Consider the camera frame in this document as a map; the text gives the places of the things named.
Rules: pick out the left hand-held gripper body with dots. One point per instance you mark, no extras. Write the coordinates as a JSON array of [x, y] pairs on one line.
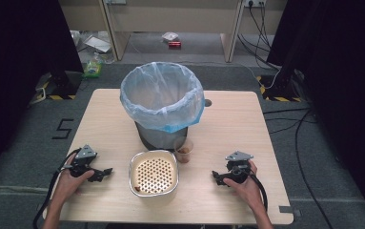
[[85, 152]]

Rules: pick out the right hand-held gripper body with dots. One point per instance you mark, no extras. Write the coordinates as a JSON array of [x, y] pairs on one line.
[[239, 156]]

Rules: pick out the person's left hand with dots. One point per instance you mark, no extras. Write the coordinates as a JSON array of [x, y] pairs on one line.
[[69, 186]]

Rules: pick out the person's right hand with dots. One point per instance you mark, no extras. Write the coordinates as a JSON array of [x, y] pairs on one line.
[[250, 191]]

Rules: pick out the metal bowl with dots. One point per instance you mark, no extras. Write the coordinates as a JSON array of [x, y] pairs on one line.
[[132, 178]]

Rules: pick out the brown food scrap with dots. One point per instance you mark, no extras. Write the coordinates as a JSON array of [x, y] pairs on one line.
[[137, 188]]

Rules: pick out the clear plastic cup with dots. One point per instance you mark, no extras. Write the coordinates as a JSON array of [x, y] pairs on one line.
[[183, 152]]

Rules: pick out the cream perforated strainer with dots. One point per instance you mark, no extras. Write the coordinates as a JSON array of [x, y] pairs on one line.
[[154, 171]]

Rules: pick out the grey trash bin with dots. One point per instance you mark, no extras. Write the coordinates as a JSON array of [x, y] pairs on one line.
[[161, 138]]

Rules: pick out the grey tape piece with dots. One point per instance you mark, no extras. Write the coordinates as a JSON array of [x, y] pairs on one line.
[[286, 209]]

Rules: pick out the black stand with hazard tape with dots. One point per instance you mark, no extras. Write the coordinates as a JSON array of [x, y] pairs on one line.
[[61, 86], [280, 90]]

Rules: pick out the translucent blue bin bag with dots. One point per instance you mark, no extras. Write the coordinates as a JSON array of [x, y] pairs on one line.
[[170, 113]]

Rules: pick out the green wipes packet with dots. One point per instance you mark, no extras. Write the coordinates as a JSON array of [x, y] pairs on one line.
[[92, 68]]

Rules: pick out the white paper sheet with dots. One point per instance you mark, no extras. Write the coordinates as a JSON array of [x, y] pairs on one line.
[[98, 43]]

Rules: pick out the black curtain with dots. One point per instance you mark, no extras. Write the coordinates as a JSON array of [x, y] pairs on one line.
[[345, 79], [18, 63]]

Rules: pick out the red box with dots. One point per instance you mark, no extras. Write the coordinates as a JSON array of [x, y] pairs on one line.
[[174, 44]]

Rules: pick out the white packet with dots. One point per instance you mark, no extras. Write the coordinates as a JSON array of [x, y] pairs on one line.
[[170, 36]]

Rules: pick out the white wall socket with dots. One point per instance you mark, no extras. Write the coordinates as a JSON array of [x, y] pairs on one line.
[[254, 2]]

